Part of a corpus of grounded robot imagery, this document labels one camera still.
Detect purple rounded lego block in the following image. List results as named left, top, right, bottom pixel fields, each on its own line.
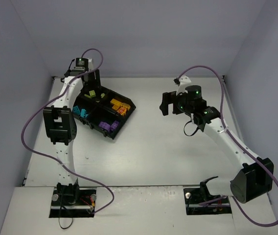
left=98, top=121, right=111, bottom=131

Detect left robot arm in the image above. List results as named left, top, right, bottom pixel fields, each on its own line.
left=43, top=58, right=94, bottom=206

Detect orange and lime lego stack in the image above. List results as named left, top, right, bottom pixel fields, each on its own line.
left=110, top=98, right=121, bottom=106

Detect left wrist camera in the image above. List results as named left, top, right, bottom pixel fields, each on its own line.
left=88, top=58, right=94, bottom=71

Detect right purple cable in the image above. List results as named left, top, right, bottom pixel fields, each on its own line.
left=175, top=65, right=278, bottom=226

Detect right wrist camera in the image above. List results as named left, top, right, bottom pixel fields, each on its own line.
left=174, top=75, right=191, bottom=95

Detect small orange square lego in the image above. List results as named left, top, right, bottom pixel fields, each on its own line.
left=112, top=105, right=120, bottom=111

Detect purple cable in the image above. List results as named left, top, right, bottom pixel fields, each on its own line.
left=21, top=48, right=115, bottom=216
left=175, top=65, right=278, bottom=226

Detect yellow-green lego in tray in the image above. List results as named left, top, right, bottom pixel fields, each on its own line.
left=84, top=90, right=96, bottom=98

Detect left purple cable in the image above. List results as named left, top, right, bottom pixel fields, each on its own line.
left=21, top=48, right=115, bottom=216

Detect orange rounded lego block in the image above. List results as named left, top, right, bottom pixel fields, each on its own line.
left=117, top=104, right=131, bottom=116

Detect purple arch lego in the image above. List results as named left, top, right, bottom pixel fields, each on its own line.
left=110, top=120, right=119, bottom=132

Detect teal lego in tray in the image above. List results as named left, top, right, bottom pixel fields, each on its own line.
left=72, top=106, right=81, bottom=116

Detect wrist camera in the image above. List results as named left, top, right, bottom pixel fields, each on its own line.
left=174, top=75, right=191, bottom=95
left=88, top=58, right=94, bottom=71

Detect teal 2x4 lego brick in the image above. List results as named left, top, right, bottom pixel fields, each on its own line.
left=80, top=109, right=89, bottom=118

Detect black compartment tray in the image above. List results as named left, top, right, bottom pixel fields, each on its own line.
left=73, top=86, right=136, bottom=139

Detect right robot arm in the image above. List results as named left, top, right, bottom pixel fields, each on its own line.
left=160, top=85, right=274, bottom=203

